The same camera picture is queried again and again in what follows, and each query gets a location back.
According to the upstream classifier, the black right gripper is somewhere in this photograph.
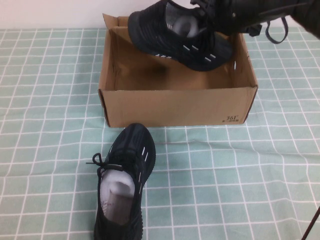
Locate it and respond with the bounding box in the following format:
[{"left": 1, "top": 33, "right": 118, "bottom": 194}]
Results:
[{"left": 190, "top": 0, "right": 263, "bottom": 38}]

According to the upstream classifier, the black right camera cable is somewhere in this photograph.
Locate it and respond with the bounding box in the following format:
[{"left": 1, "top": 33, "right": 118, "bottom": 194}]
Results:
[{"left": 301, "top": 204, "right": 320, "bottom": 240}]

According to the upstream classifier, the brown cardboard shoe box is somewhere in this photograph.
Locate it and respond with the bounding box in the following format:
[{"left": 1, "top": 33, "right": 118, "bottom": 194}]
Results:
[{"left": 97, "top": 13, "right": 259, "bottom": 129}]

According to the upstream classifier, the black sneaker with bow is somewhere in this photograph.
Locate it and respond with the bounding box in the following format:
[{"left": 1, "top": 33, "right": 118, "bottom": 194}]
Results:
[{"left": 85, "top": 122, "right": 158, "bottom": 240}]

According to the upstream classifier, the black sneaker with tucked laces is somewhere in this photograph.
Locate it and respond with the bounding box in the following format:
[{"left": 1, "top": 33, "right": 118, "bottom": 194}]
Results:
[{"left": 127, "top": 0, "right": 289, "bottom": 73}]

